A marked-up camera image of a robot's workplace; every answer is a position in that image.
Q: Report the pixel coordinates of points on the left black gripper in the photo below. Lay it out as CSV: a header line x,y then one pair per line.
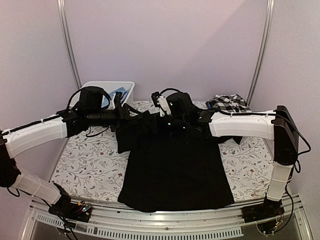
x,y
125,118

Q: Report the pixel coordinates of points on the black long sleeve shirt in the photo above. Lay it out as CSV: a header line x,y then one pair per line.
x,y
167,170

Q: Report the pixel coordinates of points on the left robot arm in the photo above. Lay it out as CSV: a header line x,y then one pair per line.
x,y
94,107

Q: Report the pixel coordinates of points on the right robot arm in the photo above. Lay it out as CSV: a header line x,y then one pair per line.
x,y
277,125

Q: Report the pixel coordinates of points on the light blue shirt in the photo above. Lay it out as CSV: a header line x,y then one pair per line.
x,y
124,92

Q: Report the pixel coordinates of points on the white plastic bin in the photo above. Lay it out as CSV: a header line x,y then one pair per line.
x,y
110,86

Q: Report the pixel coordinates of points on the dark blue folded shirt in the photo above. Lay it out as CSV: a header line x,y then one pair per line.
x,y
208,105

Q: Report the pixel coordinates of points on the black white checkered shirt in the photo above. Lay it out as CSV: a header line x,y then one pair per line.
x,y
233,103

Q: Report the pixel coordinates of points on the floral patterned tablecloth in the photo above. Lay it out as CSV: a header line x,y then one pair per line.
x,y
90,168

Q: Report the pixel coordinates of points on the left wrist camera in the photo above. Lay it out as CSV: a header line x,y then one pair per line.
x,y
116,100

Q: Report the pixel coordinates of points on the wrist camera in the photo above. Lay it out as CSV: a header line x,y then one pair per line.
x,y
116,100
160,102

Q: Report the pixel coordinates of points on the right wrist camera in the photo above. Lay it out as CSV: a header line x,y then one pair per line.
x,y
160,102

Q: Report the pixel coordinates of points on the aluminium front rail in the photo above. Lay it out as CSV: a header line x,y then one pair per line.
x,y
115,221

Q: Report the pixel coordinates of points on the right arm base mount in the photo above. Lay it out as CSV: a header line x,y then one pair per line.
x,y
261,211

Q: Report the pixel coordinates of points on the left aluminium frame post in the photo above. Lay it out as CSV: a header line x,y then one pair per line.
x,y
61,7

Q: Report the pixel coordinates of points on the aluminium frame post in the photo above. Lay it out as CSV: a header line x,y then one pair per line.
x,y
61,7
264,41

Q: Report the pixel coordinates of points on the right aluminium frame post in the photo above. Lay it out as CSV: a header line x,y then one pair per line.
x,y
264,41

